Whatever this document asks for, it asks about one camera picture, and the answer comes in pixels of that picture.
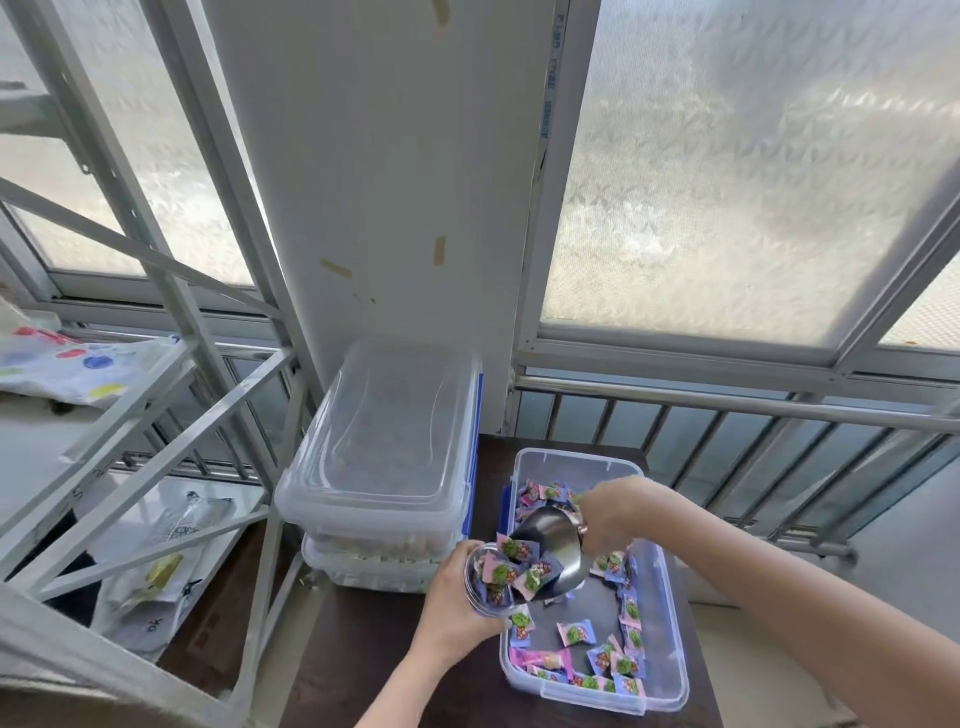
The silver metal scoop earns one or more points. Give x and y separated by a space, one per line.
551 544

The person's left forearm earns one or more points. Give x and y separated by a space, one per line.
416 694

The scattered pile of wrapped candies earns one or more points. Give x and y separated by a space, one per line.
611 664

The white bag with coloured dots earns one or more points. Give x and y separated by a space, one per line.
75 367

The small clear plastic jar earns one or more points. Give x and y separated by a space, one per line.
480 581

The person's right hand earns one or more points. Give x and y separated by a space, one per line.
626 510

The person's right fingers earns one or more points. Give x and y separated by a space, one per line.
589 529

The person's left hand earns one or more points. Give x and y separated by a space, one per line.
442 611

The cluster of scooped wrapped candies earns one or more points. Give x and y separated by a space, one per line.
517 570

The person's right forearm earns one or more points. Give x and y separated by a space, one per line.
780 600

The open clear plastic bin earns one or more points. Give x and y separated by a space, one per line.
664 637

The crumpled clear plastic bags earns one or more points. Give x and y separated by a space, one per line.
161 570

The person's left thumb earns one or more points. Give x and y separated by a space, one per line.
491 624

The silver metal railing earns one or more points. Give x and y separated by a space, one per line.
750 442

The white metal rack frame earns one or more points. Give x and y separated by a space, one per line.
187 330

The brown tape strip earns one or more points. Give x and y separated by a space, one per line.
441 10
336 268
439 250

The clear lidded storage box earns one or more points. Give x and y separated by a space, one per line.
360 566
382 442

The frosted glass window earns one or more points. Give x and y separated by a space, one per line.
150 150
742 165

